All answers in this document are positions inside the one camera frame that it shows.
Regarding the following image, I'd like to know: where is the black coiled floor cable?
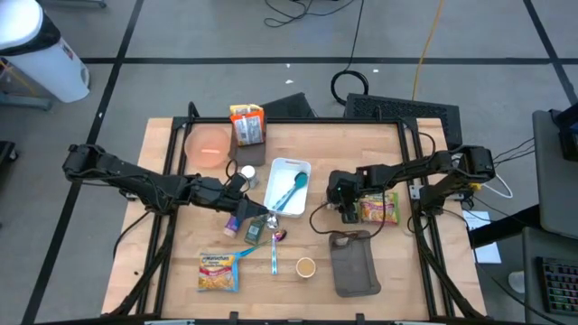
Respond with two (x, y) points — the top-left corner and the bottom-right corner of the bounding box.
(330, 0), (369, 107)

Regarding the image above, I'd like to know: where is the black equipment piece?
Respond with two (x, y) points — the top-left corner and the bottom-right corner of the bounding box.
(0, 140), (20, 167)

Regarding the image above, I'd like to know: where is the yellow floor cable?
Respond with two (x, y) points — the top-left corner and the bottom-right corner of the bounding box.
(410, 0), (446, 101)

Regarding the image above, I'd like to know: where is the black object on desk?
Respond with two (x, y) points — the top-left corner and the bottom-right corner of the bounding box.
(548, 102), (578, 163)

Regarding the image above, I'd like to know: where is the green ramen packet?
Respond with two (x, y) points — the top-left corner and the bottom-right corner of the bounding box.
(359, 191), (401, 226)

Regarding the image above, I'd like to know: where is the teal plastic spoon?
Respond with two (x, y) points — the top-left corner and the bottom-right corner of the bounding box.
(273, 170), (311, 212)

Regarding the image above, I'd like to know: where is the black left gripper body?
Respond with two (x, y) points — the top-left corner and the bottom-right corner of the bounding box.
(193, 173), (247, 213)

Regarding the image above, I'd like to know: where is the black desk beam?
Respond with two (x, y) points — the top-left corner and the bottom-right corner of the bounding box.
(469, 205), (543, 249)

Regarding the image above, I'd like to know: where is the orange ramen packet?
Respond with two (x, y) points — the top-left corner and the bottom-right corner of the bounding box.
(229, 112), (266, 148)

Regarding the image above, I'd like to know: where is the gold-lidded furikake jar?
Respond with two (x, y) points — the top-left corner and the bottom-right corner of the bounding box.
(295, 256), (317, 280)

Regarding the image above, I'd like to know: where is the white trash can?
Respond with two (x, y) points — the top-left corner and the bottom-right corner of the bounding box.
(0, 0), (91, 104)

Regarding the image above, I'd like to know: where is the blue Maruchan ramen packet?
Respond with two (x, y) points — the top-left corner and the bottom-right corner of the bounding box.
(197, 251), (240, 293)

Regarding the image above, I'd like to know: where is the pink translucent bowl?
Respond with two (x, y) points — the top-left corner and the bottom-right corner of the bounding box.
(183, 125), (232, 169)

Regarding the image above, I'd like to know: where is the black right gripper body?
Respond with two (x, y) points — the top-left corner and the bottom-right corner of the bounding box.
(327, 169), (362, 211)

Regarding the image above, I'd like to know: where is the white plastic bin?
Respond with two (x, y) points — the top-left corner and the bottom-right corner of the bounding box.
(263, 156), (312, 218)

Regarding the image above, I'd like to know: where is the black aluminium table frame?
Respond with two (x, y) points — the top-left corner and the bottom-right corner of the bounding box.
(106, 101), (487, 325)

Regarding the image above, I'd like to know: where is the white cable bundle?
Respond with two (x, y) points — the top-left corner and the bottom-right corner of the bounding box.
(485, 173), (515, 200)

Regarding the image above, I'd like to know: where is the green-labelled spice jar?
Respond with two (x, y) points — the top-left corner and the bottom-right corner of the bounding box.
(244, 215), (267, 246)

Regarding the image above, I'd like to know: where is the purple-labelled spice jar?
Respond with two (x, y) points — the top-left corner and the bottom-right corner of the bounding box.
(223, 215), (240, 239)

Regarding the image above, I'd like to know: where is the black cable loop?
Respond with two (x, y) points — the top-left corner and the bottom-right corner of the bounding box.
(403, 211), (421, 234)

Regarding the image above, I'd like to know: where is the white-lidded spice jar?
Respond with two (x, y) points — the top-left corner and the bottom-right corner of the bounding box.
(240, 165), (260, 190)

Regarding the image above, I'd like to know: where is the dark grey plastic bin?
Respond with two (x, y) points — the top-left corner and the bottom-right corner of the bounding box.
(328, 228), (383, 299)
(228, 115), (268, 167)

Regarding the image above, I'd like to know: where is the grey metal bar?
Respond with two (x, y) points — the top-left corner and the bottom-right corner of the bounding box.
(38, 0), (108, 9)

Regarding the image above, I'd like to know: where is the iridescent spoon teal handle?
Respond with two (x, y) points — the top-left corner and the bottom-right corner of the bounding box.
(237, 228), (288, 259)

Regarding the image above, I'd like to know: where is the black flat panel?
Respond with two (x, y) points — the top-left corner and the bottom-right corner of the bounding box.
(260, 92), (317, 119)

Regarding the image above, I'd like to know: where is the black keyboard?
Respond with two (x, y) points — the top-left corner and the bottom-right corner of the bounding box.
(536, 255), (578, 317)

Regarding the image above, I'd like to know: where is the black looped floor cable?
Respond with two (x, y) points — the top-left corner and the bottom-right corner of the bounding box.
(264, 0), (358, 28)

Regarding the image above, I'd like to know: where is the white paper sheet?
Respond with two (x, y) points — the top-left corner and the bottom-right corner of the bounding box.
(462, 209), (502, 265)

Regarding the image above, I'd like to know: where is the grey computer mouse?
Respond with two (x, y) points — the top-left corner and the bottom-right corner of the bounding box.
(508, 270), (527, 294)

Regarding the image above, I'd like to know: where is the black power cable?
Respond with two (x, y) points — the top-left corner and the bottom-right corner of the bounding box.
(111, 209), (154, 261)

